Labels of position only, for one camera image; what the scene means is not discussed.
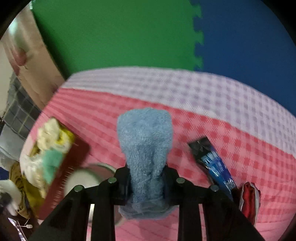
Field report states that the blue foam wall mat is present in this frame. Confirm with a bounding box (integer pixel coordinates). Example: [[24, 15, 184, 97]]
[[191, 1, 295, 113]]

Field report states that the red white cloth item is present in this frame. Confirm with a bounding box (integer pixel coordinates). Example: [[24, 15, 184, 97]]
[[239, 182, 261, 226]]

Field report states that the teal fluffy pompom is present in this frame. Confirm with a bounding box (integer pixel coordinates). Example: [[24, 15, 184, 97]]
[[42, 149, 64, 184]]

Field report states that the light blue fluffy towel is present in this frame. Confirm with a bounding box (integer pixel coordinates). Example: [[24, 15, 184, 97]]
[[117, 108, 175, 219]]

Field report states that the steel bowl upside down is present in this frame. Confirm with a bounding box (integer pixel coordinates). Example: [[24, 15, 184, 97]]
[[63, 163, 124, 227]]

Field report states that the yellow white soft toy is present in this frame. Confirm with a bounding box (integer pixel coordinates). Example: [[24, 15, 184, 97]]
[[36, 118, 75, 154]]

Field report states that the mustard brown cloth pile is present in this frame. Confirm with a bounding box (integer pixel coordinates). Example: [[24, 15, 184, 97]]
[[9, 162, 44, 219]]

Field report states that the green foam wall mat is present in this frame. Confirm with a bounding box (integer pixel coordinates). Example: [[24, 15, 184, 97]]
[[32, 1, 204, 77]]

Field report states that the grey plaid cloth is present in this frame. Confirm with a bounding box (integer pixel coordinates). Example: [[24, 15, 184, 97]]
[[4, 73, 41, 140]]

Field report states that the beige flower print curtain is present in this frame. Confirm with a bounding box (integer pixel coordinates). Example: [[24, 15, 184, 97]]
[[1, 4, 65, 109]]

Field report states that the blue black snack packet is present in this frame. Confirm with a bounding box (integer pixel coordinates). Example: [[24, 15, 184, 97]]
[[188, 137, 237, 201]]

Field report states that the red gold rectangular tin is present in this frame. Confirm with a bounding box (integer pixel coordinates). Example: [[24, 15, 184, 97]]
[[28, 123, 90, 220]]

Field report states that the folded pastel dotted towel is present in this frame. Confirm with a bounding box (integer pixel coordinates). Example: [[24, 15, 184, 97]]
[[20, 154, 48, 198]]

